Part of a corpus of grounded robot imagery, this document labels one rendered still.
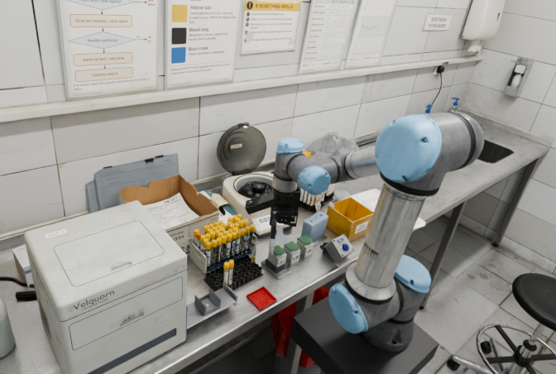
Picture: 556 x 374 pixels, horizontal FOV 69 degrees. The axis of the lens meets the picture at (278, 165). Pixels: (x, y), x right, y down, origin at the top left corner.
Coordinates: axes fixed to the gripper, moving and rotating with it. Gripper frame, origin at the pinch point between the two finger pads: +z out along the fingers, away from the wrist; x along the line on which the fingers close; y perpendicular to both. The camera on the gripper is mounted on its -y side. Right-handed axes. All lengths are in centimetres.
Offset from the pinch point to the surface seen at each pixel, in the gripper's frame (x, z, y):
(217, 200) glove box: 24.6, 3.1, -20.1
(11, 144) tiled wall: 4, -23, -79
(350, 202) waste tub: 35.3, 4.4, 33.3
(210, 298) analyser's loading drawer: -18.8, 8.3, -16.0
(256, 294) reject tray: -12.1, 12.2, -2.5
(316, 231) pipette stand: 16.0, 6.5, 17.8
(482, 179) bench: 86, 12, 117
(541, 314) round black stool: 13, 35, 116
